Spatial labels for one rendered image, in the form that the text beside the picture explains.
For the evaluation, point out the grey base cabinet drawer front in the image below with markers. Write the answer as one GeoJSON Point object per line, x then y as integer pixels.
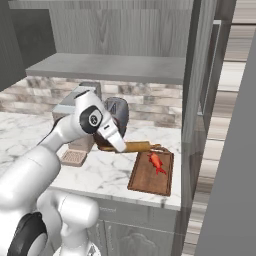
{"type": "Point", "coordinates": [140, 215]}

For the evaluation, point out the grey coffee machine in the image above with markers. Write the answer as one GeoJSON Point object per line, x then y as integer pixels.
{"type": "Point", "coordinates": [65, 107]}

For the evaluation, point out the grey wooden wall cabinet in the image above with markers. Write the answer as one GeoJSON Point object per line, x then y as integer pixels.
{"type": "Point", "coordinates": [120, 33]}

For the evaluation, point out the grey tall side panel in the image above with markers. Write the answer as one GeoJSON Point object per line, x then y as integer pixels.
{"type": "Point", "coordinates": [230, 180]}

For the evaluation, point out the grey glass-panel cabinet door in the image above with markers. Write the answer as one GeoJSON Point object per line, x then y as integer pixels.
{"type": "Point", "coordinates": [195, 83]}

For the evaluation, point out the grey base cabinet door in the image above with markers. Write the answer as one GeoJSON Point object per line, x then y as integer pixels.
{"type": "Point", "coordinates": [140, 241]}

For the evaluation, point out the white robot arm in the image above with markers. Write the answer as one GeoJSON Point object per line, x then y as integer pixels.
{"type": "Point", "coordinates": [23, 180]}

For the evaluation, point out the wooden rolling pin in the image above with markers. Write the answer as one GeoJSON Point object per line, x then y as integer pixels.
{"type": "Point", "coordinates": [138, 146]}

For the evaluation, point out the brown wooden cutting board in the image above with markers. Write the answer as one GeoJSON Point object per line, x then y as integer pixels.
{"type": "Point", "coordinates": [150, 181]}

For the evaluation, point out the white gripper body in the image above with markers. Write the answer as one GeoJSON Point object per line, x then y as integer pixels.
{"type": "Point", "coordinates": [115, 140]}

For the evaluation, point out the grey solid cabinet door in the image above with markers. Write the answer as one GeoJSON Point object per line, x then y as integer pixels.
{"type": "Point", "coordinates": [20, 40]}

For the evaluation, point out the dark grey toaster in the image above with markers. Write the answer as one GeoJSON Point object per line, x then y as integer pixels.
{"type": "Point", "coordinates": [120, 111]}

